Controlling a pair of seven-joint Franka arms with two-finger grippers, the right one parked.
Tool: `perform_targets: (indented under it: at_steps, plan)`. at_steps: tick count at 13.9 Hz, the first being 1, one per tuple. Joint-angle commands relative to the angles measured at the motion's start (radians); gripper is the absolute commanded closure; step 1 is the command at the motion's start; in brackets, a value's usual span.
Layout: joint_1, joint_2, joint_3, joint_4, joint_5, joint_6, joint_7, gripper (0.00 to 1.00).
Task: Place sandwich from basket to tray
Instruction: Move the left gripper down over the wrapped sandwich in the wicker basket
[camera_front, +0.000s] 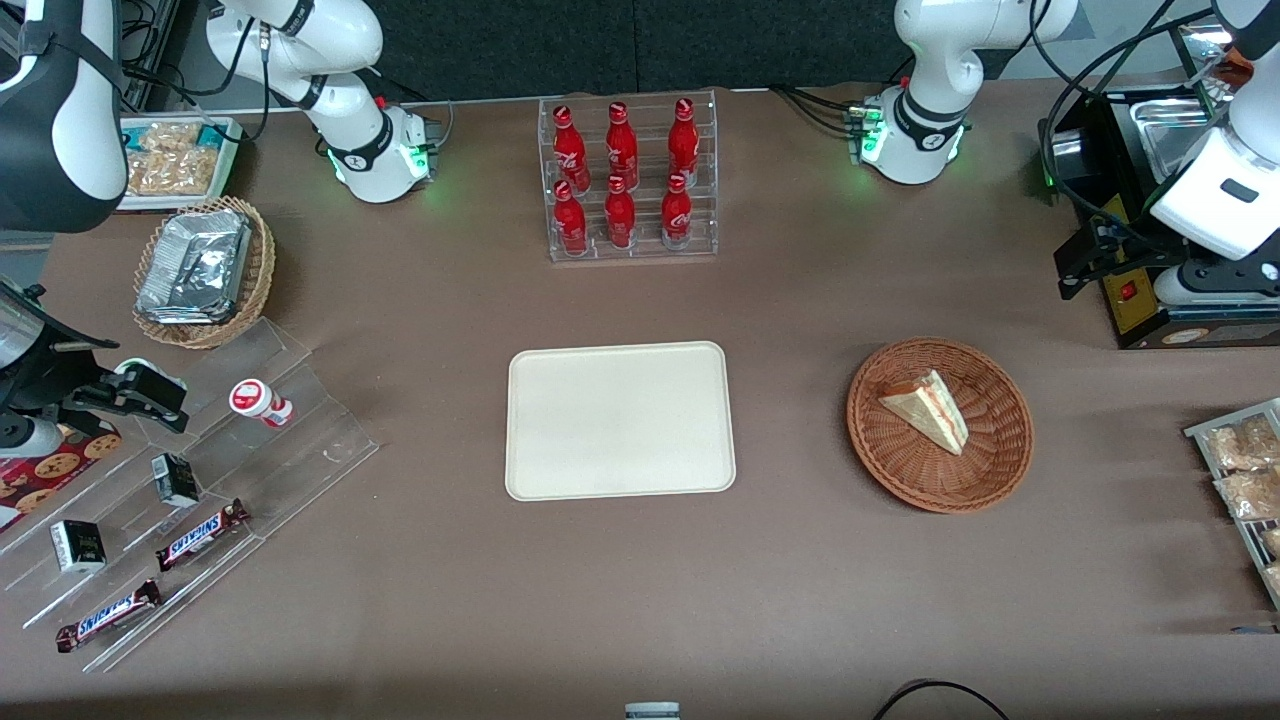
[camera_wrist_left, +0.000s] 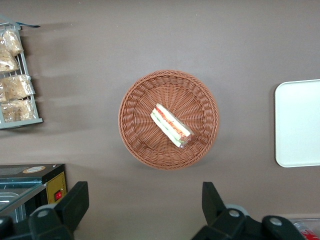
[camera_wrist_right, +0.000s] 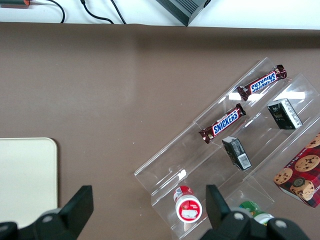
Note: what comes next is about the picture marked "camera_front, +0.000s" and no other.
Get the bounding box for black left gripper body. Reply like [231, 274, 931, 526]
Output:
[1093, 221, 1193, 289]

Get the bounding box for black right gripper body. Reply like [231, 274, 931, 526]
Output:
[0, 335, 109, 419]

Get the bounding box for triangular sandwich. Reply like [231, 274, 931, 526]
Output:
[878, 369, 969, 457]

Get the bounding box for light wicker basket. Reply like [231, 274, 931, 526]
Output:
[132, 195, 277, 350]

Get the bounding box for grey metal snack tray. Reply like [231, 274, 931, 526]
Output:
[1184, 397, 1280, 611]

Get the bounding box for white snack tray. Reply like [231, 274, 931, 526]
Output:
[116, 114, 244, 213]

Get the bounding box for round brown wicker basket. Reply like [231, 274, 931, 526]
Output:
[846, 338, 1035, 515]

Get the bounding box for cream rectangular plastic tray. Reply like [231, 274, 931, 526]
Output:
[505, 341, 737, 502]

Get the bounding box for black food warmer machine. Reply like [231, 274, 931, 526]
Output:
[1038, 15, 1280, 350]

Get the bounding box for small black carton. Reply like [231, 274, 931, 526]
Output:
[151, 453, 200, 509]
[49, 519, 107, 574]

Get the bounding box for red cookie box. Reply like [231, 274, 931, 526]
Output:
[0, 424, 123, 533]

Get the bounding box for red white small bottle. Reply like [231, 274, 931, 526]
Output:
[229, 378, 294, 429]

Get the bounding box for steel warmer pan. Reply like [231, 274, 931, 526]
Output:
[1128, 95, 1219, 183]

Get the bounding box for silver foil container stack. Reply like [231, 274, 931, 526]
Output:
[136, 208, 252, 327]

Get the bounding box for snickers chocolate bar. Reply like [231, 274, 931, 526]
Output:
[54, 579, 162, 654]
[156, 498, 250, 572]

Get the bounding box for clear acrylic stepped display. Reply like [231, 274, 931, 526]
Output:
[0, 317, 380, 674]

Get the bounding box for orange fried food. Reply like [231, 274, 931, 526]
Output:
[1205, 45, 1256, 106]

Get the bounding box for red cola bottle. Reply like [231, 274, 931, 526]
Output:
[667, 97, 702, 187]
[552, 104, 593, 193]
[605, 101, 641, 191]
[604, 176, 638, 250]
[660, 172, 695, 250]
[553, 180, 590, 257]

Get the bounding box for clear acrylic bottle rack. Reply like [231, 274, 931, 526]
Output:
[537, 89, 720, 264]

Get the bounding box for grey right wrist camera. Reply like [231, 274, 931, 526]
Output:
[0, 413, 63, 459]

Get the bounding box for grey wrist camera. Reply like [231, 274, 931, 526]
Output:
[1153, 261, 1280, 307]
[0, 413, 63, 459]

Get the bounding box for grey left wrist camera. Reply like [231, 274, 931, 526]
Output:
[1153, 261, 1280, 307]

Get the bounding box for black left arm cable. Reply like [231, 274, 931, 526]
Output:
[1028, 0, 1216, 206]

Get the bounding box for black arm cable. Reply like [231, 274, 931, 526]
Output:
[1028, 0, 1216, 206]
[118, 0, 273, 143]

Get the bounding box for black left base cables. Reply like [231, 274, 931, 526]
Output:
[768, 84, 873, 139]

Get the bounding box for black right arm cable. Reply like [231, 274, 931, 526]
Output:
[118, 0, 273, 143]

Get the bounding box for black right base cable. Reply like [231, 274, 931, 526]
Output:
[372, 68, 457, 153]

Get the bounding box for black floor cable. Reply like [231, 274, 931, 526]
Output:
[871, 679, 1011, 720]

